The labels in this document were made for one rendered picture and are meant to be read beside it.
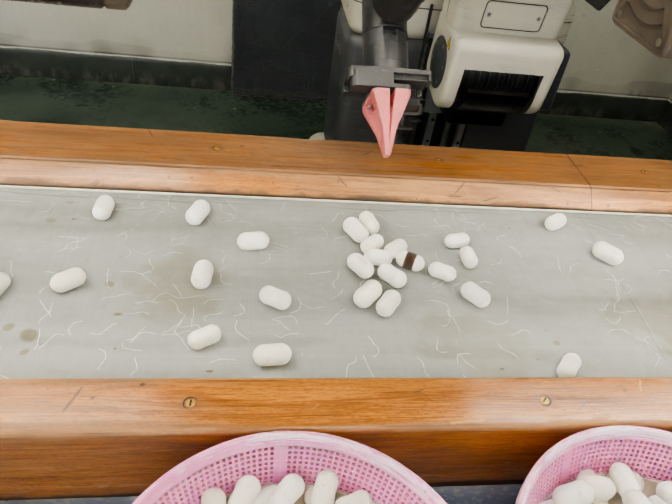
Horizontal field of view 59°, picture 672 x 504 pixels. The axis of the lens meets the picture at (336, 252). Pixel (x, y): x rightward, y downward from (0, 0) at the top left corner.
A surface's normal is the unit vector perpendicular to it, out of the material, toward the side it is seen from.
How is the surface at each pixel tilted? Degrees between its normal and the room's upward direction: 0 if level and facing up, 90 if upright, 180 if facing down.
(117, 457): 90
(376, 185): 45
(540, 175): 0
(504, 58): 98
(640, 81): 89
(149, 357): 0
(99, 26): 88
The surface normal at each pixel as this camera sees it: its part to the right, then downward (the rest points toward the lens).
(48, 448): 0.10, 0.64
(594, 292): 0.12, -0.77
